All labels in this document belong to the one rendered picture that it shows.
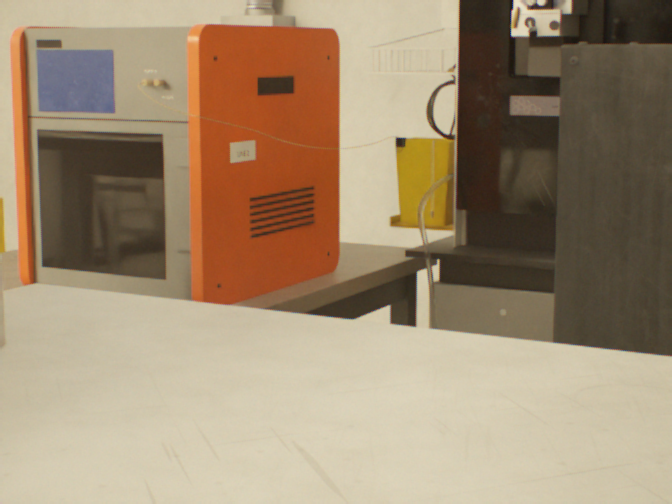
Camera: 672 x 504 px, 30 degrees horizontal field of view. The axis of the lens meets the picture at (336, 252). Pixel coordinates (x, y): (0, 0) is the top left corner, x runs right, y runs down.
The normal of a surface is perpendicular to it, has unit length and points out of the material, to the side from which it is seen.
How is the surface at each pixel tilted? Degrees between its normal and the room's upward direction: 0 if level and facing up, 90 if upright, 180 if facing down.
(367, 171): 90
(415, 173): 93
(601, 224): 90
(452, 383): 0
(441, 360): 0
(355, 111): 90
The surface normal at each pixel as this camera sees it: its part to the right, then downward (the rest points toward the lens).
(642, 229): -0.65, 0.12
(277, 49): 0.88, 0.07
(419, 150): -0.46, 0.19
